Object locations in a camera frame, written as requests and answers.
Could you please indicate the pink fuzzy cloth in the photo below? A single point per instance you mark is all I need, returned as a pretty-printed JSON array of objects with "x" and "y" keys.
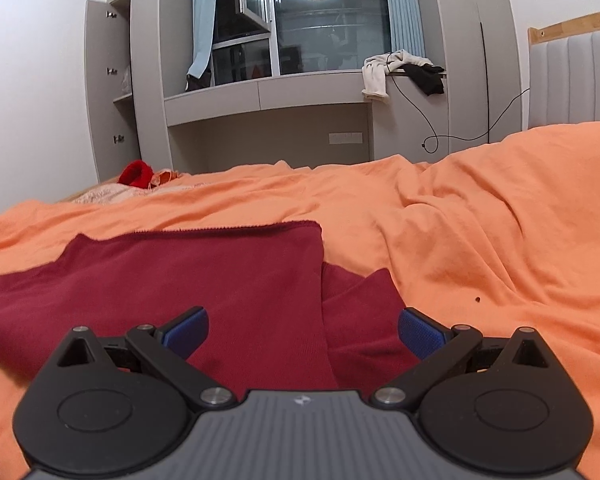
[{"x": 105, "y": 192}]

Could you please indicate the clear plastic bag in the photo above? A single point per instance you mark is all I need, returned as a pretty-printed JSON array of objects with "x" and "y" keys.
[{"x": 126, "y": 79}]

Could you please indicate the white wall socket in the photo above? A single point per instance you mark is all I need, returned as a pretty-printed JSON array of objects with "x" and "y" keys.
[{"x": 345, "y": 137}]

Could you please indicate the light blue curtain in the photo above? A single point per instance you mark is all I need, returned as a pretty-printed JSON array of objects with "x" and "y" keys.
[
  {"x": 402, "y": 5},
  {"x": 202, "y": 15}
]

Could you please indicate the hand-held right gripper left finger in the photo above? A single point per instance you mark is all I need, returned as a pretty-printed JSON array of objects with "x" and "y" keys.
[{"x": 187, "y": 332}]

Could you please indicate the black cloth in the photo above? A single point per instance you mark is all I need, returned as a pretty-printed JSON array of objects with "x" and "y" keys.
[{"x": 427, "y": 80}]

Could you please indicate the white cloth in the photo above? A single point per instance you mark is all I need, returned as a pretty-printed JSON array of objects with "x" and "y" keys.
[{"x": 375, "y": 77}]

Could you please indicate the dark red knit garment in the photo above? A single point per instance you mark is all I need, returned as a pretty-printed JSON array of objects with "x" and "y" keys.
[{"x": 180, "y": 270}]

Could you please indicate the window with grey frame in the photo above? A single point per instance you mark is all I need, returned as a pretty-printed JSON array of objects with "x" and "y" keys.
[{"x": 330, "y": 30}]

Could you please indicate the white padded headboard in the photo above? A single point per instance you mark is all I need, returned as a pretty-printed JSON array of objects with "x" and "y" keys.
[{"x": 580, "y": 80}]

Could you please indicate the grey built-in cabinet unit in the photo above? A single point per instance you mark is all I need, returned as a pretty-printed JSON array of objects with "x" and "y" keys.
[{"x": 265, "y": 130}]

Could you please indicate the red plush item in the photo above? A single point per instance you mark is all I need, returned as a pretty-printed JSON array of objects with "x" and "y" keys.
[{"x": 135, "y": 174}]

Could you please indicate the dark bag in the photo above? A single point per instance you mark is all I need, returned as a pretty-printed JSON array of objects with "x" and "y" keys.
[{"x": 199, "y": 82}]

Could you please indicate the orange blanket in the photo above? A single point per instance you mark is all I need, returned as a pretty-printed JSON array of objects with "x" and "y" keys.
[{"x": 480, "y": 220}]

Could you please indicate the grey cabinet door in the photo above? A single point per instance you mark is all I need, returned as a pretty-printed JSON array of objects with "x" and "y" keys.
[{"x": 105, "y": 95}]

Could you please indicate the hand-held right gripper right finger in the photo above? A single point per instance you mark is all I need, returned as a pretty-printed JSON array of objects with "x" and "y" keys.
[{"x": 420, "y": 332}]

